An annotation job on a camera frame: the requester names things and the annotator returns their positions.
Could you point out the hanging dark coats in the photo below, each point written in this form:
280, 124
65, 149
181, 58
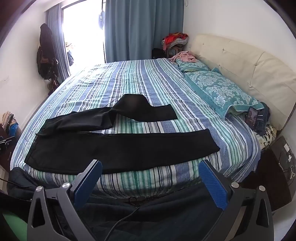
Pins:
45, 46

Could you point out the green mat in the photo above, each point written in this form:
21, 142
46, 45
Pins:
13, 227

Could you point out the black bedside cabinet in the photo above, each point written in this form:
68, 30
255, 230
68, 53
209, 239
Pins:
277, 162

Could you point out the dark wooden furniture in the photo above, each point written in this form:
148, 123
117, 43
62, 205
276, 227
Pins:
7, 150

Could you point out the floral cloth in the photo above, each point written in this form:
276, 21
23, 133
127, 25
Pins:
266, 136

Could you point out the cream padded headboard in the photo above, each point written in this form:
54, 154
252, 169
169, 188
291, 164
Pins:
254, 64

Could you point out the black pants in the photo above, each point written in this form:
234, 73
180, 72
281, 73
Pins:
115, 148

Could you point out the smartphone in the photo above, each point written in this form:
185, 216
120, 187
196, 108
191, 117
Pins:
251, 115

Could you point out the blue bag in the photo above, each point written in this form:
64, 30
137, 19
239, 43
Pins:
9, 122

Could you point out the dark blue jeans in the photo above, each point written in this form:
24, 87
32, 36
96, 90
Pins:
263, 118

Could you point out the pink cloth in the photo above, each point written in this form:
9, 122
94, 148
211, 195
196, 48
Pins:
185, 56

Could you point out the black bag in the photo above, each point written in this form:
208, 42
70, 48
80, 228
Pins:
158, 53

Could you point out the striped bed sheet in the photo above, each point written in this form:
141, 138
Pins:
143, 76

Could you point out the red clothes pile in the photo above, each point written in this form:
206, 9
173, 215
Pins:
175, 39

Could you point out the narrow blue curtain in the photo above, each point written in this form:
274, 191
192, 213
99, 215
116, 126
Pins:
56, 46

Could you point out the dark cloth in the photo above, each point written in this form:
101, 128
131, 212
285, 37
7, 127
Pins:
161, 213

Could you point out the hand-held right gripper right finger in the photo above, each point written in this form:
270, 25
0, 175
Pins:
212, 187

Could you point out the wide blue curtain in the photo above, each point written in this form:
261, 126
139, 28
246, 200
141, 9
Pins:
143, 27

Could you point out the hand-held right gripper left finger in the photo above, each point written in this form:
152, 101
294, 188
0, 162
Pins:
89, 183

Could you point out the large teal patterned pillow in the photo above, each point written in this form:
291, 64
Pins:
219, 88

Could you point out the small teal patterned pillow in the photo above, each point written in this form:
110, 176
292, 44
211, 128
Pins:
192, 66

